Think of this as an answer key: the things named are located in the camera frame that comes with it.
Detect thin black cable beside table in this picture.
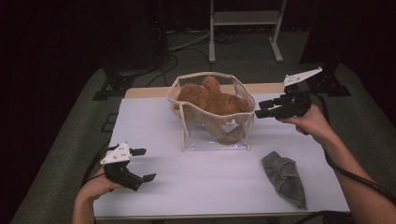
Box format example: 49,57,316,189
81,140,110,190

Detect black floor outlet plate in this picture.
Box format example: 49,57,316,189
101,113,119,133

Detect wooden table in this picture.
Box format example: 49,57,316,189
90,82,349,221

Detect grey fuzzy cloth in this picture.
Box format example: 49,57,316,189
261,150,307,210

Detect brown teddy bear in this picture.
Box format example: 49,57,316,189
174,75,252,146

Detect black stand base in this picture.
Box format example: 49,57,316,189
302,62,353,97
92,60,157,101

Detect right hand-held gripper black cable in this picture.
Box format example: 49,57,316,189
295,92,396,224

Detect black floor cable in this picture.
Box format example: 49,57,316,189
146,46,213,88

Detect white metal stand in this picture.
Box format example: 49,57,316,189
208,0,288,63

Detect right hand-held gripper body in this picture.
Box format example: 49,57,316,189
275,66,323,119

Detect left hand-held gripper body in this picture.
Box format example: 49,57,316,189
100,142,144,191

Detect person's right hand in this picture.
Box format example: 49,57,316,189
279,104,335,146

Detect black equipment tower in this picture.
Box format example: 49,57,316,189
146,0,171,68

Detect person's left hand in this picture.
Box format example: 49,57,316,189
78,169,124,200

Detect white floor cables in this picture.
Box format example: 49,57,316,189
167,29,211,52

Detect clear plastic bag beige trim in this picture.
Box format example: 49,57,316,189
166,71,257,152

